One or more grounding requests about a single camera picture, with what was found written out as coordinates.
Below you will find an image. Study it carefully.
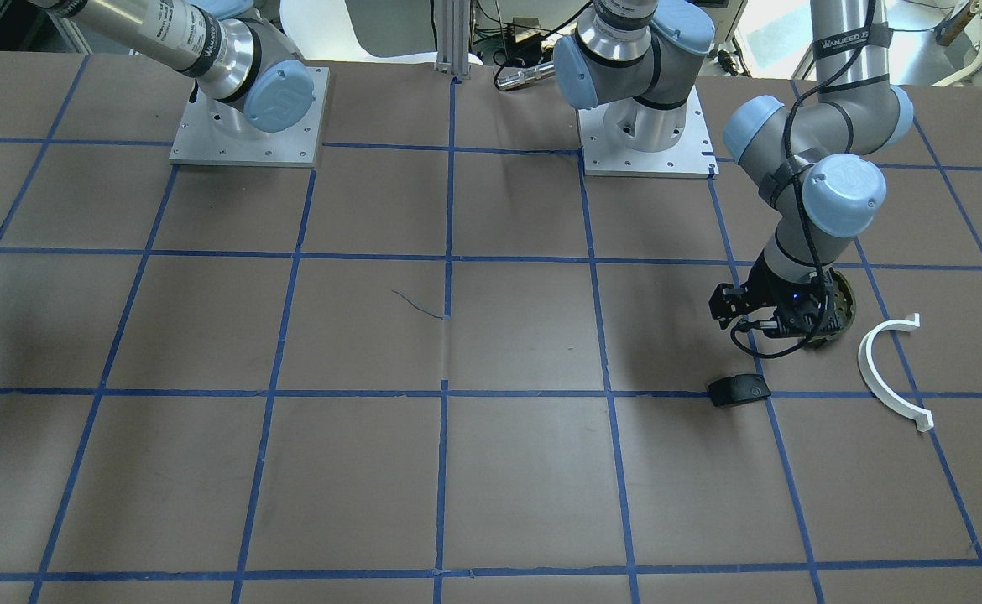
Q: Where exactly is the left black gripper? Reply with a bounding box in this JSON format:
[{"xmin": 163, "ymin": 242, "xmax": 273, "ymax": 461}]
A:
[{"xmin": 708, "ymin": 256, "xmax": 835, "ymax": 339}]

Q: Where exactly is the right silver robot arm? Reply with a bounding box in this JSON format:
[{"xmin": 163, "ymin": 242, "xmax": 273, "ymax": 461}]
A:
[{"xmin": 35, "ymin": 1, "xmax": 315, "ymax": 133}]

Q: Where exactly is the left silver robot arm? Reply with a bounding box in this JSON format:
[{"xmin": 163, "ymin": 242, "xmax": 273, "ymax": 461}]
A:
[{"xmin": 552, "ymin": 1, "xmax": 914, "ymax": 346}]

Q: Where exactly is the green brake shoe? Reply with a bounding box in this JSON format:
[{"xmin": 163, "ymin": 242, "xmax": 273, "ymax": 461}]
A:
[{"xmin": 803, "ymin": 268, "xmax": 856, "ymax": 349}]

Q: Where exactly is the black brake pad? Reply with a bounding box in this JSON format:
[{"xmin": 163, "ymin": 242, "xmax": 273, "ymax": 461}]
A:
[{"xmin": 707, "ymin": 373, "xmax": 771, "ymax": 409}]

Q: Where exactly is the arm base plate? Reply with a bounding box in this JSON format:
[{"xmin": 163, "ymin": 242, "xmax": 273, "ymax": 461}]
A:
[
  {"xmin": 577, "ymin": 88, "xmax": 718, "ymax": 179},
  {"xmin": 169, "ymin": 66, "xmax": 331, "ymax": 168}
]

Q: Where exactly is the white curved plastic bracket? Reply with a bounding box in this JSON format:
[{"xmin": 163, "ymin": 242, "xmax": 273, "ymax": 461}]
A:
[{"xmin": 857, "ymin": 313, "xmax": 935, "ymax": 434}]

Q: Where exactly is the aluminium frame post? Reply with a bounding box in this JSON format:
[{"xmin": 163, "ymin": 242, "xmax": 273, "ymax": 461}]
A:
[{"xmin": 431, "ymin": 0, "xmax": 473, "ymax": 81}]

